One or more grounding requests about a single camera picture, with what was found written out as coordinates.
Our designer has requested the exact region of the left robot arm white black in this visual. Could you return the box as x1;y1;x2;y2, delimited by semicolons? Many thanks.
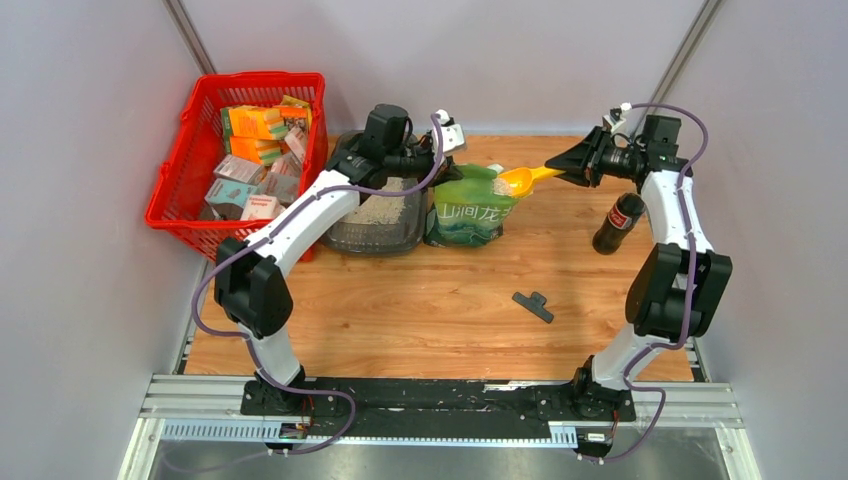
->
213;104;466;415

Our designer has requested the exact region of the black bag clip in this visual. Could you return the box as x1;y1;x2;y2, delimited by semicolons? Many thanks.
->
512;291;554;324

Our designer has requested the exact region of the orange sponge pack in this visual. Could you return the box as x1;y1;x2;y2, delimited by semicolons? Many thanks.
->
220;105;288;140
224;136;285;166

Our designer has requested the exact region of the dark cola bottle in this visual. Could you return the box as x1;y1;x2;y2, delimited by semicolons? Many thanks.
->
592;192;646;255

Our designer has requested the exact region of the red plastic shopping basket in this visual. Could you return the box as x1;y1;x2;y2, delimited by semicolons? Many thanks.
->
145;71;328;260

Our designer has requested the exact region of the grey litter box tray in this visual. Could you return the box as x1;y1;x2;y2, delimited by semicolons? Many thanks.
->
321;132;429;258

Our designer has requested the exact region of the yellow plastic scoop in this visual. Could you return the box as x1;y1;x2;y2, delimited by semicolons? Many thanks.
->
493;166;563;199

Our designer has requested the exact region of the orange sponge pack lower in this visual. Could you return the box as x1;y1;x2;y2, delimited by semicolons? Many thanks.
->
224;136;285;166

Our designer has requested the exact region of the green litter bag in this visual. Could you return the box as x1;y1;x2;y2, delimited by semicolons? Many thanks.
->
423;164;519;248

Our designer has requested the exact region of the aluminium frame rail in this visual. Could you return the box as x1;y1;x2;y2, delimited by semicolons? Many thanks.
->
120;375;761;479

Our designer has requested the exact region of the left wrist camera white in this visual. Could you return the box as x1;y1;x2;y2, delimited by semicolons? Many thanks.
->
432;109;467;157

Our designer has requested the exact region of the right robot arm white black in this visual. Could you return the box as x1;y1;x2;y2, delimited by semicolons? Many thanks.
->
545;115;733;419

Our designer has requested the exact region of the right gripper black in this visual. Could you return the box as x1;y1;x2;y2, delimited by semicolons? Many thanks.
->
546;126;644;188

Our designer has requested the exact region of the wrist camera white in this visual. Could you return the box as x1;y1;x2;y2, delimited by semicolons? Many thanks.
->
432;109;467;157
601;102;632;134

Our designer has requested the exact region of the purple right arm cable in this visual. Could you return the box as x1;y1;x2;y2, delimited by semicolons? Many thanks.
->
582;102;710;464

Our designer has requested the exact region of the orange sponge pack upper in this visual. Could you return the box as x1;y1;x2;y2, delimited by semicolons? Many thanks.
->
220;105;288;140

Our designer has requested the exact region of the yellow patterned packet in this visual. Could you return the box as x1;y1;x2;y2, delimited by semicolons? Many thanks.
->
278;95;313;134

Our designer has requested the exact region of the teal grey box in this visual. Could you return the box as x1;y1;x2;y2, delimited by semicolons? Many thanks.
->
204;178;258;221

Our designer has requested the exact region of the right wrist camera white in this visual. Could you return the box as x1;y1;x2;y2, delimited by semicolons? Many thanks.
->
601;102;632;134

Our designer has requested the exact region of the white pink sponge box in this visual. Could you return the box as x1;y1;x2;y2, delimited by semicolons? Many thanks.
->
240;194;285;221

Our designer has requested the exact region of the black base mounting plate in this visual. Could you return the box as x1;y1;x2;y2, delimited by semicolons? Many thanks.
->
240;377;636;440

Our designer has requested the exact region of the pink grey box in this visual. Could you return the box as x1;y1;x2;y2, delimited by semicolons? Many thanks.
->
213;154;266;185

